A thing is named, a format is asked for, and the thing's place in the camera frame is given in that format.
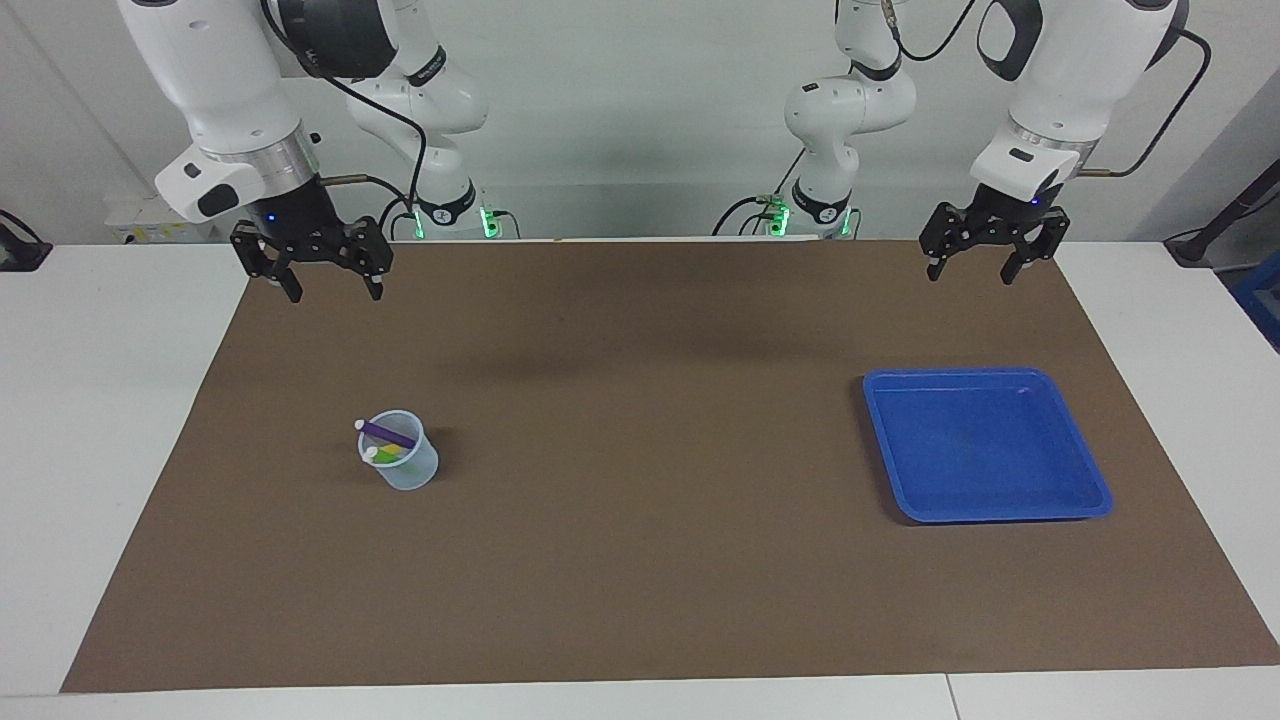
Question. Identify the blue crate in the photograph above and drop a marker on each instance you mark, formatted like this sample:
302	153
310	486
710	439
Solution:
1265	300

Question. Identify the green pen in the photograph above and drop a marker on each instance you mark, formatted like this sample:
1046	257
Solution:
403	453

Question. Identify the brown table mat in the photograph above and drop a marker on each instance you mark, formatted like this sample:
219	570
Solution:
640	550

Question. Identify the yellow pen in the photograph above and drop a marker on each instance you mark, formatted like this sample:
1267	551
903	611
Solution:
383	457

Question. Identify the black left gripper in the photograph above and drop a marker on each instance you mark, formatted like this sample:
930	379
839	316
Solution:
1005	222

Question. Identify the black angled stand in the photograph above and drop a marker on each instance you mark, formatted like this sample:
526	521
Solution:
1195	245

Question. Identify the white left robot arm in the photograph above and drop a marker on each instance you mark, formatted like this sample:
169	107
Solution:
1080	80

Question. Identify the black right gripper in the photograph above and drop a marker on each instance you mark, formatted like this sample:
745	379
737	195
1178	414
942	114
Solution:
295	225

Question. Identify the purple pen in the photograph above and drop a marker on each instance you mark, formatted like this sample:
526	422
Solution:
390	433

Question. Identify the black stand base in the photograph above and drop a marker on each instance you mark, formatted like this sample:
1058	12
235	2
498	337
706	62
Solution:
20	255

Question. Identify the clear plastic cup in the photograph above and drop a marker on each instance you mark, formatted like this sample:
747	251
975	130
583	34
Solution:
410	477

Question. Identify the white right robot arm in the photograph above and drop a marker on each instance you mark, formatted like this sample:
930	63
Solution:
210	70

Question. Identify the blue plastic tray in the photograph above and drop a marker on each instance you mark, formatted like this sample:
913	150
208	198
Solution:
985	450

